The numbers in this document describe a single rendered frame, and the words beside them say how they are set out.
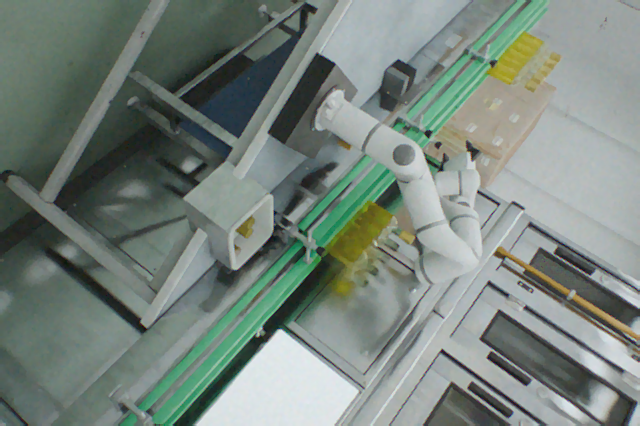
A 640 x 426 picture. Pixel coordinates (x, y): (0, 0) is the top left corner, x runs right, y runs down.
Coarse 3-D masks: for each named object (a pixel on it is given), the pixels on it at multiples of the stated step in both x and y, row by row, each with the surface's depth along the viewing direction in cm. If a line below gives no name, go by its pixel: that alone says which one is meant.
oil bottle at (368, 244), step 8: (352, 224) 188; (344, 232) 185; (352, 232) 186; (360, 232) 186; (352, 240) 184; (360, 240) 184; (368, 240) 185; (368, 248) 183; (376, 248) 184; (368, 256) 185
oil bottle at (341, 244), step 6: (336, 234) 185; (336, 240) 184; (342, 240) 184; (348, 240) 184; (336, 246) 182; (342, 246) 183; (348, 246) 183; (354, 246) 183; (342, 252) 181; (348, 252) 181; (354, 252) 182; (360, 252) 182; (348, 258) 181; (354, 258) 180; (360, 258) 181; (366, 258) 182; (360, 264) 180
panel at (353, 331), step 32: (320, 288) 190; (352, 288) 192; (384, 288) 193; (416, 288) 193; (288, 320) 183; (320, 320) 185; (352, 320) 186; (384, 320) 186; (416, 320) 187; (256, 352) 177; (320, 352) 178; (352, 352) 180; (384, 352) 180; (352, 384) 174
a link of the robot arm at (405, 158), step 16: (384, 128) 152; (368, 144) 152; (384, 144) 150; (400, 144) 149; (416, 144) 149; (384, 160) 151; (400, 160) 148; (416, 160) 147; (400, 176) 153; (416, 176) 155
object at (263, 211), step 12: (264, 204) 160; (252, 216) 170; (264, 216) 165; (252, 228) 172; (264, 228) 171; (228, 240) 150; (240, 240) 169; (252, 240) 170; (264, 240) 170; (240, 252) 167; (252, 252) 168; (240, 264) 165
